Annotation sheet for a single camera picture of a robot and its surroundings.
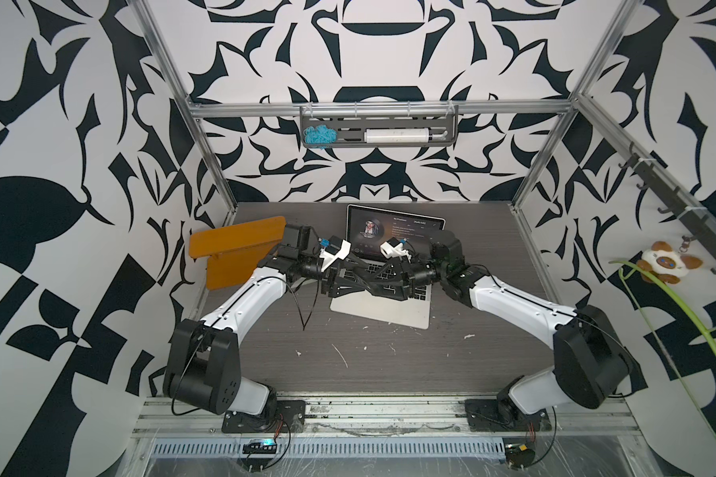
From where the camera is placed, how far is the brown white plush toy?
59 centimetres

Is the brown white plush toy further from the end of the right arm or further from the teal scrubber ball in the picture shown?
the teal scrubber ball

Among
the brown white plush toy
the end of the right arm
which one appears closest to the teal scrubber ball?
the end of the right arm
